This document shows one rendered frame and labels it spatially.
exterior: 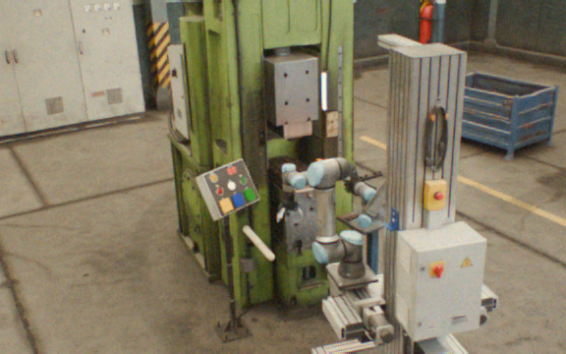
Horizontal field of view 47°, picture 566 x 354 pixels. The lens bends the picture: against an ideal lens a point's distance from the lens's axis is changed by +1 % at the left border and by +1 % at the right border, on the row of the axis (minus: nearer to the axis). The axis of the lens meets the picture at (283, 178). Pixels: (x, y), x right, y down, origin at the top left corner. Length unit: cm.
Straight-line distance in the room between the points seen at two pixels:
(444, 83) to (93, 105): 685
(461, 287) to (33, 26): 689
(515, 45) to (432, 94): 1002
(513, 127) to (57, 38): 565
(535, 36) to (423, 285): 989
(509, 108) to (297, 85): 383
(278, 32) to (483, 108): 402
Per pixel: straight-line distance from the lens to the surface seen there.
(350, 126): 455
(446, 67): 289
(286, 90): 409
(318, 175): 317
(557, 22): 1230
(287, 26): 418
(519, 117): 758
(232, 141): 419
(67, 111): 914
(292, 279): 455
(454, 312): 315
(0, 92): 893
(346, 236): 338
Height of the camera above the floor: 260
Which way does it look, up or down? 22 degrees down
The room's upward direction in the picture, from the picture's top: 2 degrees counter-clockwise
